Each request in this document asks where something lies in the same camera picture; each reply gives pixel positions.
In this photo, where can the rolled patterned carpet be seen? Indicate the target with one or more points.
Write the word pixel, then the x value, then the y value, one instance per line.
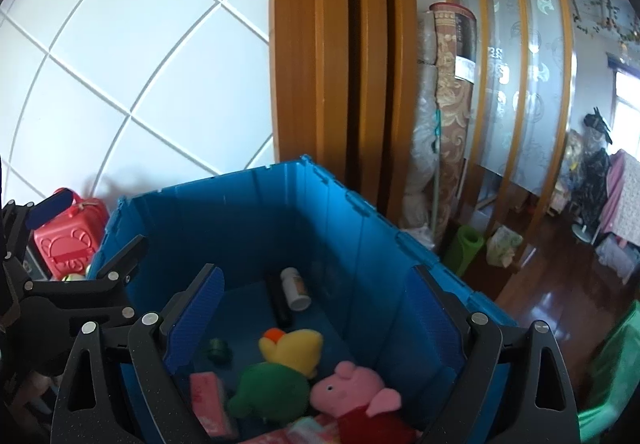
pixel 452 124

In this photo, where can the white bottle with brown label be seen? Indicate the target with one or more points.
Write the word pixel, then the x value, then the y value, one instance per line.
pixel 295 289

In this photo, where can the green plastic chair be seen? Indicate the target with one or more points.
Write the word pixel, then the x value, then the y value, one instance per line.
pixel 615 374

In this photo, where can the dark green plush toy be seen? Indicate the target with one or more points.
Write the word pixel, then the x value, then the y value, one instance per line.
pixel 270 391

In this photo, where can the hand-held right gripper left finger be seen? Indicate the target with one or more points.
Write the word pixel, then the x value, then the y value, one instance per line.
pixel 197 319

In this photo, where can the black cylinder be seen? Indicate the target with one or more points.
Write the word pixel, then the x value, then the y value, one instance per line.
pixel 280 304

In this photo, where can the blue plastic crate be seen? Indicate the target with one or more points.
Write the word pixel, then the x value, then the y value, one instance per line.
pixel 300 214

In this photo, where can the thin green pole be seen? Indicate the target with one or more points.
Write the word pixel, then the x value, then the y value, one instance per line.
pixel 437 174

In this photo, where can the green plastic cap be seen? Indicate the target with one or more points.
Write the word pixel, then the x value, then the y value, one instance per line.
pixel 220 350

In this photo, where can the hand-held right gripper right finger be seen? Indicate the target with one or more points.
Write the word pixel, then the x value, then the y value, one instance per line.
pixel 432 319

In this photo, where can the pink tissue pack red print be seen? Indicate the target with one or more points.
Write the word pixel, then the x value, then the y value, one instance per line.
pixel 210 401

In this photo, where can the yellow plush duck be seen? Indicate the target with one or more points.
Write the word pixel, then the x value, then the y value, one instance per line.
pixel 295 349

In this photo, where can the window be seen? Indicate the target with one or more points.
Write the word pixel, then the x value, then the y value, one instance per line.
pixel 627 94

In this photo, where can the red toy suitcase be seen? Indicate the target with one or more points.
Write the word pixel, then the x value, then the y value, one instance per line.
pixel 70 239

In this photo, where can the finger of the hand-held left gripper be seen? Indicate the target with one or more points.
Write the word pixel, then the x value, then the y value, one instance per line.
pixel 50 206
pixel 120 259

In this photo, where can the plastic-wrapped roll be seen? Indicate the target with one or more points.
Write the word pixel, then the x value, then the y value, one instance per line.
pixel 422 149

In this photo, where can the pink cloth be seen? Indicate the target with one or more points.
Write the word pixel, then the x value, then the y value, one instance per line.
pixel 622 194

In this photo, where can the pink white green tissue pack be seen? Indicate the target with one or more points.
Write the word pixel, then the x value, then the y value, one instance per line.
pixel 310 431

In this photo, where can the pink pig plush red dress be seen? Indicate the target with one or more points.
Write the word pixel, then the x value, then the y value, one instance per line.
pixel 345 384

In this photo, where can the pale plastic bag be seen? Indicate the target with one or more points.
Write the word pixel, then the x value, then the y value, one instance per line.
pixel 502 244

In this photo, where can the wall branch decoration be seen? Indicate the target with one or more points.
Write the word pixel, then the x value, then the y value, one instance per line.
pixel 605 9

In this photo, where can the wooden slatted partition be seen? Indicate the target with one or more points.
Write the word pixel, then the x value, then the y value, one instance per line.
pixel 320 49

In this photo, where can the rack with dark clothing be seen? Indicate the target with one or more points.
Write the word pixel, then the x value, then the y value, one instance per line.
pixel 592 164

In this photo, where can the rolled green mat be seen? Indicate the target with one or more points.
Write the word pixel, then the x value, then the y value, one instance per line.
pixel 462 246

